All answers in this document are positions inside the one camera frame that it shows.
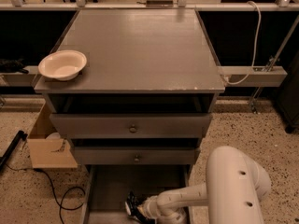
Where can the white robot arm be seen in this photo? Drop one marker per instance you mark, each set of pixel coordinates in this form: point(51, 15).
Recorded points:
point(235, 185)

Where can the top grey drawer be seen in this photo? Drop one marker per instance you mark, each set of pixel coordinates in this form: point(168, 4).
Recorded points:
point(85, 126)

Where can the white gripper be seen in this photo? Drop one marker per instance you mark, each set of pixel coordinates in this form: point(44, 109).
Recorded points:
point(150, 206)

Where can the black bar on floor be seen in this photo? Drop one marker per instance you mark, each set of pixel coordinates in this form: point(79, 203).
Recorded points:
point(20, 136)

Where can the black cloth on rail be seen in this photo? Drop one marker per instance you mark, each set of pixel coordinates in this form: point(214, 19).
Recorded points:
point(12, 66)

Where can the white bowl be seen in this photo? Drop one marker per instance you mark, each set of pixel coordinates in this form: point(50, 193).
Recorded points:
point(62, 65)

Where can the bottom grey drawer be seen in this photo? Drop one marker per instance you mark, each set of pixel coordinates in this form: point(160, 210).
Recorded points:
point(109, 186)

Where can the grey drawer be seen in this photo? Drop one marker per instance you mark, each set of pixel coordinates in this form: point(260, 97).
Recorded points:
point(141, 151)
point(85, 126)
point(109, 186)

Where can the middle grey drawer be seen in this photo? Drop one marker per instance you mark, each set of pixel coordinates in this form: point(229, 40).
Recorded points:
point(141, 151)

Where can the cardboard box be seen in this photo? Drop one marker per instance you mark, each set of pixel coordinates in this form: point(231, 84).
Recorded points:
point(48, 150)

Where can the blue chip bag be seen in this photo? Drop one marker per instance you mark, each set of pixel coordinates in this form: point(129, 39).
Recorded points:
point(131, 207)

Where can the grey drawer cabinet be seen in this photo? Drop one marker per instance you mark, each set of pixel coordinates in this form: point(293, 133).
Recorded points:
point(139, 61)

